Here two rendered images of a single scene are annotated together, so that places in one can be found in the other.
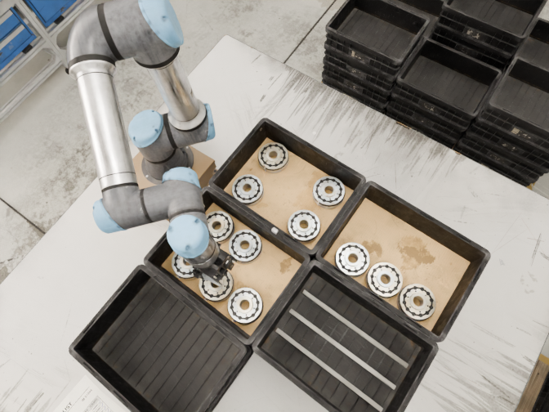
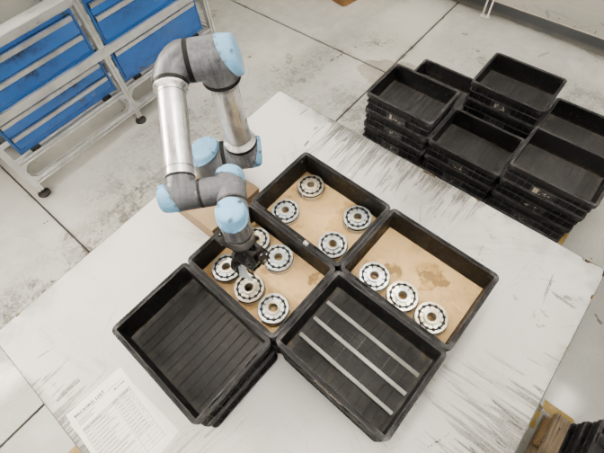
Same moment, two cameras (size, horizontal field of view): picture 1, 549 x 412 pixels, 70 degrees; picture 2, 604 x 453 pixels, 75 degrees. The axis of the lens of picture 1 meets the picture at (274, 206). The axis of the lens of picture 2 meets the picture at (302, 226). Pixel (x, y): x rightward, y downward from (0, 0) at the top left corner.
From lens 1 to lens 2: 26 cm
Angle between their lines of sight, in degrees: 9
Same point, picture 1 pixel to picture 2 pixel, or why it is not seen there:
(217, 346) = (244, 343)
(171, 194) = (221, 182)
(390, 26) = (425, 96)
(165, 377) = (194, 367)
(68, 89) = (135, 136)
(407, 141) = (432, 187)
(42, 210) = (96, 237)
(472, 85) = (498, 151)
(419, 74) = (450, 139)
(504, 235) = (519, 274)
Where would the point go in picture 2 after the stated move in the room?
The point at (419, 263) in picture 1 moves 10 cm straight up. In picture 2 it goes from (435, 286) to (443, 274)
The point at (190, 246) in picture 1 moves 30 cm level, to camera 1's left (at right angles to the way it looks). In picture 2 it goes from (233, 219) to (102, 230)
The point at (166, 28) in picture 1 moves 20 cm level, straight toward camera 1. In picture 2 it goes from (232, 58) to (249, 109)
